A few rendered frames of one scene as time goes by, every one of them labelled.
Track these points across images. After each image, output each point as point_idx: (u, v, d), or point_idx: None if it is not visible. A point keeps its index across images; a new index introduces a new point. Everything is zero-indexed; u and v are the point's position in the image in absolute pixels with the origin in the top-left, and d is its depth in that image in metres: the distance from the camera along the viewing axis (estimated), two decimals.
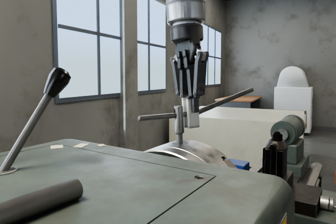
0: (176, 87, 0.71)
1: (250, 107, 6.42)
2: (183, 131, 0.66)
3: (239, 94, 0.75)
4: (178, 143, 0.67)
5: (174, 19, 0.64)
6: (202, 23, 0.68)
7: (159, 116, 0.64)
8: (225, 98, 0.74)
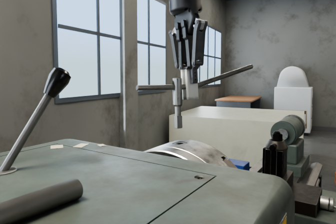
0: (175, 60, 0.70)
1: (250, 107, 6.42)
2: (182, 103, 0.66)
3: (238, 70, 0.74)
4: (177, 115, 0.67)
5: None
6: None
7: (158, 86, 0.63)
8: (224, 74, 0.74)
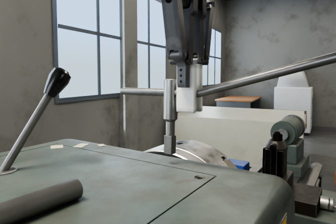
0: None
1: (250, 107, 6.42)
2: (171, 117, 0.44)
3: (299, 63, 0.34)
4: (173, 135, 0.45)
5: None
6: None
7: (141, 90, 0.47)
8: (268, 72, 0.37)
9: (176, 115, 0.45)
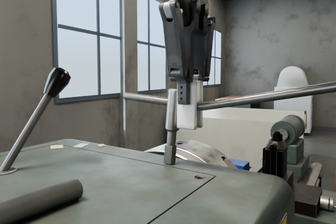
0: None
1: (250, 107, 6.42)
2: (173, 128, 0.44)
3: (306, 88, 0.34)
4: (174, 144, 0.45)
5: None
6: None
7: (145, 98, 0.47)
8: (274, 93, 0.37)
9: None
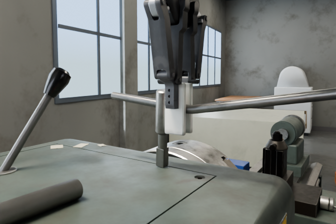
0: None
1: None
2: (163, 131, 0.41)
3: (302, 95, 0.31)
4: (166, 146, 0.44)
5: None
6: None
7: (133, 99, 0.44)
8: (267, 97, 0.34)
9: None
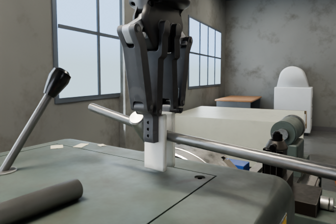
0: None
1: (250, 107, 6.42)
2: None
3: (281, 164, 0.26)
4: None
5: None
6: None
7: (110, 117, 0.41)
8: (246, 147, 0.29)
9: None
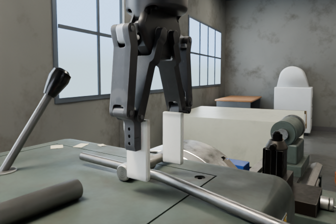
0: None
1: (250, 107, 6.42)
2: (152, 168, 0.42)
3: None
4: (161, 153, 0.44)
5: None
6: None
7: (103, 166, 0.42)
8: (225, 201, 0.29)
9: (151, 156, 0.42)
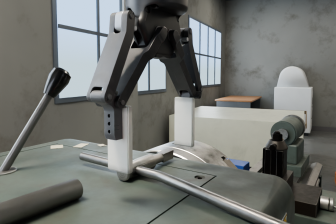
0: None
1: (250, 107, 6.42)
2: (152, 168, 0.42)
3: None
4: (161, 153, 0.44)
5: None
6: None
7: (103, 166, 0.42)
8: (225, 201, 0.29)
9: (151, 156, 0.42)
